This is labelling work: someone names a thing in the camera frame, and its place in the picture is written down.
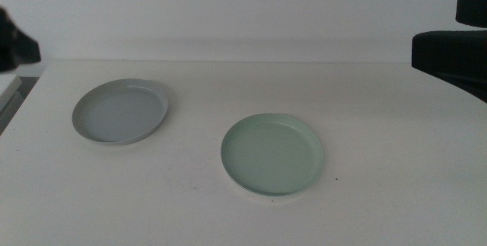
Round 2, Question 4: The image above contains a white shallow bowl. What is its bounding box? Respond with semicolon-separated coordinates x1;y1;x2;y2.
227;173;317;200

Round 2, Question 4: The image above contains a pale green shallow bowl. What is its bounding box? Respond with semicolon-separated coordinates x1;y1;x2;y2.
220;113;325;197

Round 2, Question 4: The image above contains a grey shallow bowl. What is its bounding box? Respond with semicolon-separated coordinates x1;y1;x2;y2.
72;78;170;146

